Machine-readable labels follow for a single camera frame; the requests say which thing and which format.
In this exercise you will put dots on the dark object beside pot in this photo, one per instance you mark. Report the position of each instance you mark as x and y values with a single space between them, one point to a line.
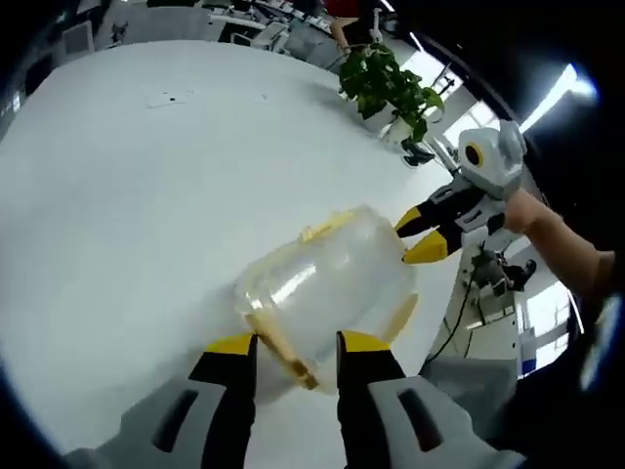
419 154

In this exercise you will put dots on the black clamp device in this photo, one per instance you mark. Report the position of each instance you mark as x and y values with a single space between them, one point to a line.
493 273

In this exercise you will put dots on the green potted plant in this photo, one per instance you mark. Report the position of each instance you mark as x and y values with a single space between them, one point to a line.
386 78

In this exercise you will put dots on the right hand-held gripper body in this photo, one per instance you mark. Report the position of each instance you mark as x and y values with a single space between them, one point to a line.
495 166

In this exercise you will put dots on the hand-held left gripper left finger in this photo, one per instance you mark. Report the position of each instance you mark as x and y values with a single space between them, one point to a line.
220 420

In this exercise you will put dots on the white equipment stand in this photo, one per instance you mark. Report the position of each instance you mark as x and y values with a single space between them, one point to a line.
488 332

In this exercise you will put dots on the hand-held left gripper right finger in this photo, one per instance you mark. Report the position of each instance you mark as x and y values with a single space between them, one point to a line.
366 420

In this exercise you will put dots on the grey mesh office chair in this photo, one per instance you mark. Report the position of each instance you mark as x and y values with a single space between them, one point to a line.
469 381

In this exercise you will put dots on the person's right hand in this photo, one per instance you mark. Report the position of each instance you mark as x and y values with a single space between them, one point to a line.
523 212

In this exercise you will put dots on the white plant pot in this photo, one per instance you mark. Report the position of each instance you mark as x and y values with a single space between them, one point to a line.
386 121

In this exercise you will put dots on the clear container with buckle lid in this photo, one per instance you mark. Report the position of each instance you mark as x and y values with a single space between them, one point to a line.
332 278

